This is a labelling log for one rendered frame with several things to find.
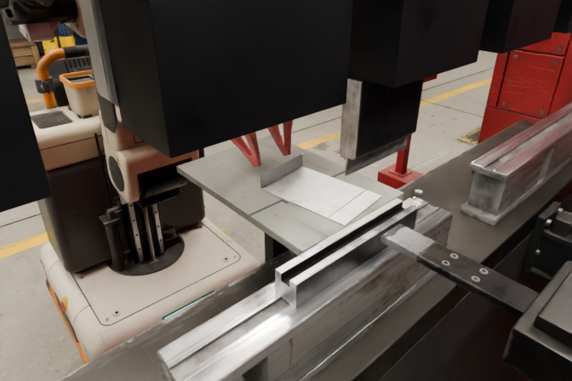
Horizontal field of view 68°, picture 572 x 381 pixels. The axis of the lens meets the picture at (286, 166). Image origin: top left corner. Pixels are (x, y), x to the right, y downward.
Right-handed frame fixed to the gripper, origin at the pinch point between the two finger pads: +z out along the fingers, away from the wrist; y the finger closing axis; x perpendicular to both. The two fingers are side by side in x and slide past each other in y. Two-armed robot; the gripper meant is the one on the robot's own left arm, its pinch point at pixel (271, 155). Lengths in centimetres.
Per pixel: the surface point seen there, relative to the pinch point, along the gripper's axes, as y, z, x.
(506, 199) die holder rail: 33.4, 19.8, -12.8
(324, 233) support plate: -5.8, 9.8, -13.1
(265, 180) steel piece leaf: -4.1, 2.9, -2.9
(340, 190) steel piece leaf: 2.2, 7.1, -8.9
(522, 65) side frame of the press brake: 84, 0, 0
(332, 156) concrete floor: 170, 19, 171
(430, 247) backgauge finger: 0.1, 13.9, -21.4
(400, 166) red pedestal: 162, 34, 110
